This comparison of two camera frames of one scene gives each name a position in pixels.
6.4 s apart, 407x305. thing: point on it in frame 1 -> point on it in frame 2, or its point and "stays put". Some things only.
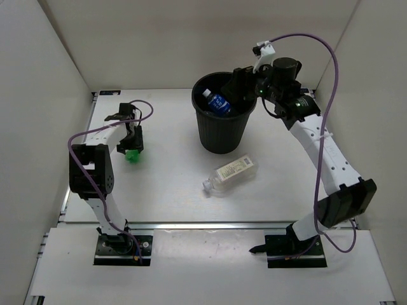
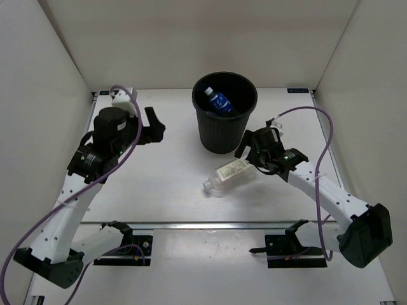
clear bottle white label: x=232 y=175 stays put
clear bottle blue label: x=217 y=103 stays put
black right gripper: x=243 y=77 -> x=248 y=142
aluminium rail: x=186 y=227 stays put
